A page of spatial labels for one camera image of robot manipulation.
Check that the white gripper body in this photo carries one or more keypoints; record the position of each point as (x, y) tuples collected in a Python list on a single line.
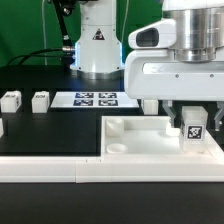
[(152, 72)]

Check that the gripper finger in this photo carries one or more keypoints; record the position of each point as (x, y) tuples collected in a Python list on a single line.
[(170, 111), (219, 115)]

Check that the white square table top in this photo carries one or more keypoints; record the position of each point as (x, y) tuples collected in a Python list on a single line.
[(148, 135)]

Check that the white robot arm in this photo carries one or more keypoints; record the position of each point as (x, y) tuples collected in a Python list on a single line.
[(180, 57)]

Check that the white sheet with AprilTags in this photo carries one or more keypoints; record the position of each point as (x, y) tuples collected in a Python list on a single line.
[(93, 100)]

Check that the white part at left edge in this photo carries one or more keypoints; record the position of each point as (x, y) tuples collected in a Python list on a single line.
[(1, 128)]

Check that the white U-shaped obstacle fence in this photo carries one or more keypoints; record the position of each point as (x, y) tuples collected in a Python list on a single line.
[(112, 168)]

